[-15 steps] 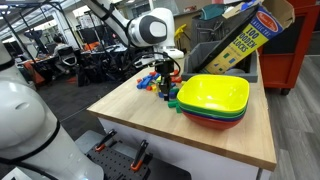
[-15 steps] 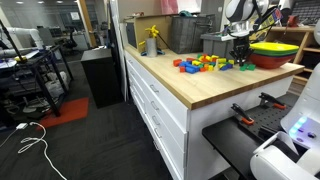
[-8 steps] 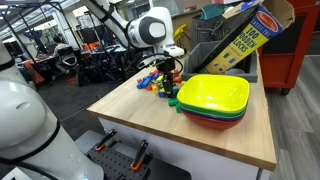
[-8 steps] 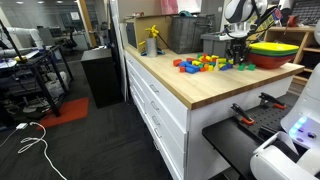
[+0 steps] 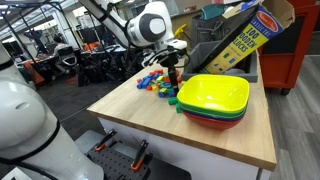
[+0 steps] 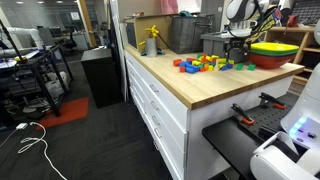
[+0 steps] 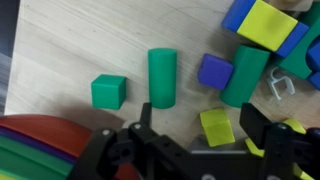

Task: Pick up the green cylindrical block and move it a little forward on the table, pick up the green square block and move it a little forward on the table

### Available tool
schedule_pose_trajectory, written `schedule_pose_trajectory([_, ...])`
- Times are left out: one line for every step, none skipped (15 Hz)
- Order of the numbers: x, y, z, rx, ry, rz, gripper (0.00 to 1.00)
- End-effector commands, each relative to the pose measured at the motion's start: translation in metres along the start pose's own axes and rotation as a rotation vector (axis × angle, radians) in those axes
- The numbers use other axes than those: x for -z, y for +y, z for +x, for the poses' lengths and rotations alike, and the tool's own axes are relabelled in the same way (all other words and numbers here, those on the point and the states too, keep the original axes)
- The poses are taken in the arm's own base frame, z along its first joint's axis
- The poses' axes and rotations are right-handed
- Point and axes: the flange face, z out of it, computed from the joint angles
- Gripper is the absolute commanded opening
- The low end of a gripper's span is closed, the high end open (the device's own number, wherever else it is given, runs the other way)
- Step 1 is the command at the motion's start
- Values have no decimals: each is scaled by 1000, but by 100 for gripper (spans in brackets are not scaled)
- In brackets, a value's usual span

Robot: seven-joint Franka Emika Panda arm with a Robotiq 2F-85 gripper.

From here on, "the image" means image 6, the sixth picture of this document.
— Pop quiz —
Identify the white floor cable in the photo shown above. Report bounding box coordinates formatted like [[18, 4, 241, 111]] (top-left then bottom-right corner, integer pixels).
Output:
[[0, 121, 68, 180]]

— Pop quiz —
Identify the red floor mat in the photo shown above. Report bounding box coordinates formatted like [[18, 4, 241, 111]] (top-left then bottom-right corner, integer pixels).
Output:
[[36, 96, 90, 129]]

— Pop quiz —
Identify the red hand tool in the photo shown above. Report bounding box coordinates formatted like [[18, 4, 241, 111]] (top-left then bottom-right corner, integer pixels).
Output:
[[287, 14, 300, 28]]

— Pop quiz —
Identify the blue wooden block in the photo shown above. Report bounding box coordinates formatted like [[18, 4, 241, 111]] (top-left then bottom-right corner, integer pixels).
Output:
[[184, 64, 201, 74]]

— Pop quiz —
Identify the red plastic bowl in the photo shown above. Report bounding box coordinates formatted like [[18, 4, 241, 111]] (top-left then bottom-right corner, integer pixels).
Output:
[[248, 53, 298, 70]]

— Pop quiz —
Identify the green plastic bowl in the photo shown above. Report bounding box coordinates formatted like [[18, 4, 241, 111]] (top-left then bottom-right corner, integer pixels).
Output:
[[249, 49, 299, 58]]

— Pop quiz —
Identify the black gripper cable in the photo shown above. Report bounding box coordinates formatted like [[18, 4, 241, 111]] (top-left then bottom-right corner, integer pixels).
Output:
[[246, 0, 278, 44]]

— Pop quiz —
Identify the brown cardboard box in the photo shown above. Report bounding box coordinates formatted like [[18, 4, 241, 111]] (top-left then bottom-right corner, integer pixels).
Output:
[[133, 13, 174, 53]]

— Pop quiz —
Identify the gray plastic bin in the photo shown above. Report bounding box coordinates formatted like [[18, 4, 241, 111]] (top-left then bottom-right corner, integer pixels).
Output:
[[199, 32, 254, 64]]

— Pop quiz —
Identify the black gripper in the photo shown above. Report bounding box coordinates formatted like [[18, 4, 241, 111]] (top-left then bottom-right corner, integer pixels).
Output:
[[224, 37, 250, 64]]

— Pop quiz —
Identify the wooden shelf unit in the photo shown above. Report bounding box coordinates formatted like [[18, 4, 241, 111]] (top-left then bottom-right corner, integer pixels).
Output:
[[263, 24, 320, 84]]

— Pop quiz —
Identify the black metal frame rack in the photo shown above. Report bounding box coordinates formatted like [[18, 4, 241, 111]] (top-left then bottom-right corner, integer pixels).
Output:
[[0, 19, 74, 118]]

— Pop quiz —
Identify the metal cup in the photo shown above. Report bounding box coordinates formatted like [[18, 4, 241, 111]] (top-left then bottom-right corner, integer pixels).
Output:
[[145, 37, 158, 58]]

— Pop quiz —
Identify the black office chair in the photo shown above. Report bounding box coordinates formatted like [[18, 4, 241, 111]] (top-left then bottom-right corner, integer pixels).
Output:
[[61, 28, 79, 51]]

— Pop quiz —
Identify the yellow spring clamp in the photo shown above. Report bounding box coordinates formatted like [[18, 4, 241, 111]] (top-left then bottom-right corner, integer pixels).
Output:
[[144, 24, 160, 39]]

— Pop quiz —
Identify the black floor cabinet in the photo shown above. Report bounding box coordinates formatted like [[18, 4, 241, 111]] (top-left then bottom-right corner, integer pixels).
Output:
[[80, 47, 124, 109]]

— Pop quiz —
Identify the white sack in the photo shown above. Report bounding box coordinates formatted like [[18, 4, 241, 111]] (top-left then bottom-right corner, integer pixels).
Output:
[[44, 71, 71, 101]]

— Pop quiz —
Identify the white drawer cabinet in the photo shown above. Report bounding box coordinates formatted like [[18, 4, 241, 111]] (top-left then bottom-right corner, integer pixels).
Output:
[[124, 49, 294, 180]]

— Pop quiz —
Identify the teal cloth item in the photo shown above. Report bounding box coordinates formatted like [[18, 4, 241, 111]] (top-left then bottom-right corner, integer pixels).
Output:
[[178, 9, 194, 18]]

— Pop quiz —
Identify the pink cloth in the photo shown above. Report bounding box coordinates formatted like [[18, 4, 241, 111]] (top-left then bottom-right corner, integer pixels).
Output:
[[160, 0, 179, 15]]

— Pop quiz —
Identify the black orange clamp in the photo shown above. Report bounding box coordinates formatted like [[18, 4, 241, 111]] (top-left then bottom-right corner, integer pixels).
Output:
[[230, 102, 255, 127], [258, 92, 287, 110]]

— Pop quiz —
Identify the yellow plastic bowl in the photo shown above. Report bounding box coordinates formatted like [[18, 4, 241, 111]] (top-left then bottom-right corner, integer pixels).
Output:
[[249, 42, 300, 54]]

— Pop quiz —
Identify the gray fabric basket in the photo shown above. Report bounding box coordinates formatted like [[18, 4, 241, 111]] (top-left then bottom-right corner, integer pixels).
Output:
[[170, 13, 216, 55]]

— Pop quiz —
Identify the white power adapter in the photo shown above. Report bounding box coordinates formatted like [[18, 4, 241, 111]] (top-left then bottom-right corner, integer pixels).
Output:
[[15, 122, 29, 131]]

